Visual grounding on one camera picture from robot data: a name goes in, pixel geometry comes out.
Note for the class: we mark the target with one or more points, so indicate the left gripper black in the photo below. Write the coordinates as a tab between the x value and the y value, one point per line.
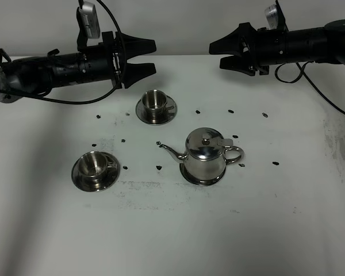
102	61

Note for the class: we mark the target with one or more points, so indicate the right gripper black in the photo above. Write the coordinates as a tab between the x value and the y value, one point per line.
255	47

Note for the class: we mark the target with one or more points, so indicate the stainless steel teapot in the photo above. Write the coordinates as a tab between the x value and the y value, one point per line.
207	154

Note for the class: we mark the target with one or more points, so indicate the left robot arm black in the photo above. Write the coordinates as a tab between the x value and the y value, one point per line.
39	75

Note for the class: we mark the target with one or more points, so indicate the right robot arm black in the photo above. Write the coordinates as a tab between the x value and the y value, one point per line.
321	45

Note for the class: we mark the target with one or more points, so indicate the far steel teacup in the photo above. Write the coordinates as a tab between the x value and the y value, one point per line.
155	103

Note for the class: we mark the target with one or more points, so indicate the steel teacup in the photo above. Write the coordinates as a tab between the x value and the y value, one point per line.
155	103
95	165

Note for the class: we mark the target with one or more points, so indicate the far steel saucer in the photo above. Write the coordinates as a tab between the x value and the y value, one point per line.
162	119

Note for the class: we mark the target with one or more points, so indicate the near steel teacup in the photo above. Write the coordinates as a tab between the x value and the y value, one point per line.
95	165

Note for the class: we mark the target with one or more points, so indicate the near steel saucer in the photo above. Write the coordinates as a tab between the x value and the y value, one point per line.
92	186

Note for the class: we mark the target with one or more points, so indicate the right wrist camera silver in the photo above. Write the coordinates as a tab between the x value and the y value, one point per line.
275	17

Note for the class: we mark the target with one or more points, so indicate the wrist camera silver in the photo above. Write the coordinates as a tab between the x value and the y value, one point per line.
88	20
275	17

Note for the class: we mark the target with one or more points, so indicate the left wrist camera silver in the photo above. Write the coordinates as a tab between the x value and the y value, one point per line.
88	20

